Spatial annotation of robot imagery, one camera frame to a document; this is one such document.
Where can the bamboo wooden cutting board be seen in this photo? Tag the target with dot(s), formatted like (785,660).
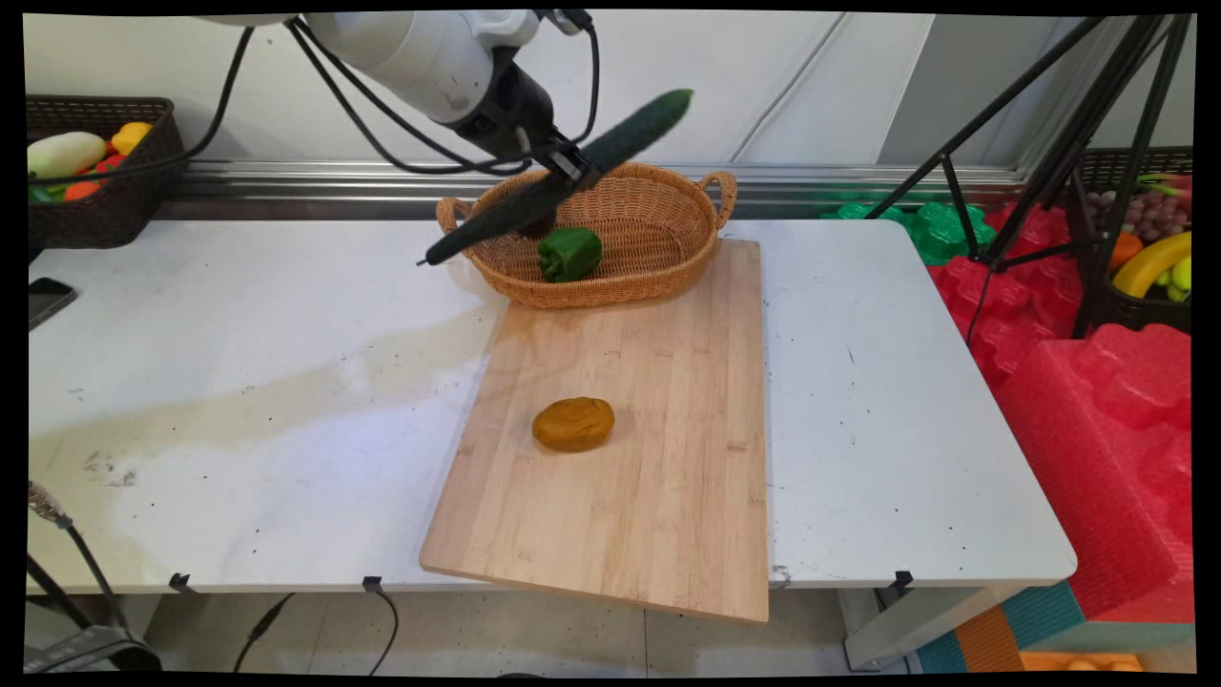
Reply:
(649,429)

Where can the orange toy vegetable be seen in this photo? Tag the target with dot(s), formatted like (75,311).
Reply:
(81,190)

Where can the green toy bell pepper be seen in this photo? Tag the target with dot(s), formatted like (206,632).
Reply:
(570,254)

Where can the black camera tripod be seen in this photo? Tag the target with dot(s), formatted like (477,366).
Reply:
(1068,143)

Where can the black smartphone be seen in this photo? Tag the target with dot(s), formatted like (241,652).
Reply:
(50,301)

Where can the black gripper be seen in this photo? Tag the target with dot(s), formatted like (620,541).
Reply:
(515,105)

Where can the red toy vegetable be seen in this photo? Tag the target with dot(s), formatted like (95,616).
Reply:
(111,164)

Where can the purple toy grapes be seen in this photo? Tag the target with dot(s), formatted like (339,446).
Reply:
(1145,218)

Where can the dark green toy cucumber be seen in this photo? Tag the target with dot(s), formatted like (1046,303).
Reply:
(620,138)

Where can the dark wicker fruit basket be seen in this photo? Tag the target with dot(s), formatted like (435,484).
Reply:
(1130,310)

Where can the orange toy fruit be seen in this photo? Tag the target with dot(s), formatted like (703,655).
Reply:
(1126,250)

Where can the yellow-green toy fruit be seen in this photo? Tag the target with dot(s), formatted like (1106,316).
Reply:
(1181,277)

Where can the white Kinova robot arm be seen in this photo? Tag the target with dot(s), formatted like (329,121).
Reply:
(410,52)

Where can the aluminium wall rail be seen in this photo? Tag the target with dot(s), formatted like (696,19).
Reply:
(382,181)

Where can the white table leg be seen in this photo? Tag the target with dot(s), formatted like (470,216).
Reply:
(916,625)

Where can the dark brown rectangular wicker basket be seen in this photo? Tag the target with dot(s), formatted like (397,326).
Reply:
(105,215)

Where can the red foam mat stack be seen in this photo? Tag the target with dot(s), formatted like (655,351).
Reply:
(1011,296)

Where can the yellow toy bell pepper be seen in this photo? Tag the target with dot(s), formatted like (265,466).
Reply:
(132,137)

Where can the green foam mat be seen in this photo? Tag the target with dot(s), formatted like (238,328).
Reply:
(940,229)

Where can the teal and orange foam mats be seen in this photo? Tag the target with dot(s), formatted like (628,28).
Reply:
(1030,630)

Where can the white toy eggplant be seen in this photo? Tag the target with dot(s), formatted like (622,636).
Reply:
(65,155)

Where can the large red foam mat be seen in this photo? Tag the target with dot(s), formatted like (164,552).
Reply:
(1107,458)

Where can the oval woven wicker basket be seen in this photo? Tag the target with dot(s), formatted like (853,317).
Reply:
(649,229)

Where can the brown toy potato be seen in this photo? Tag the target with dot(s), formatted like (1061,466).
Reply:
(573,424)

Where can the yellow toy banana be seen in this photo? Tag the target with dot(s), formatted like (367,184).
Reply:
(1149,265)

